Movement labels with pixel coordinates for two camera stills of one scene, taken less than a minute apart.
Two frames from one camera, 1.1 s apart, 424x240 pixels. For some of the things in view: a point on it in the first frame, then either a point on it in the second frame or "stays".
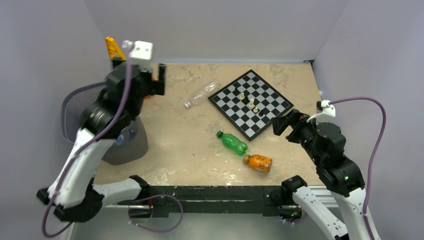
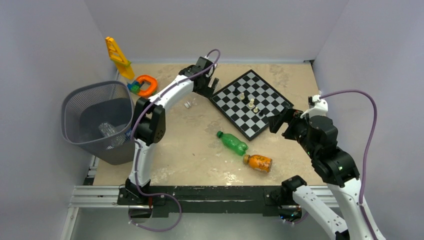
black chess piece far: (236, 92) stays
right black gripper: (279, 123) stays
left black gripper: (158, 87) → (208, 91)
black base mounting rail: (164, 200) stays
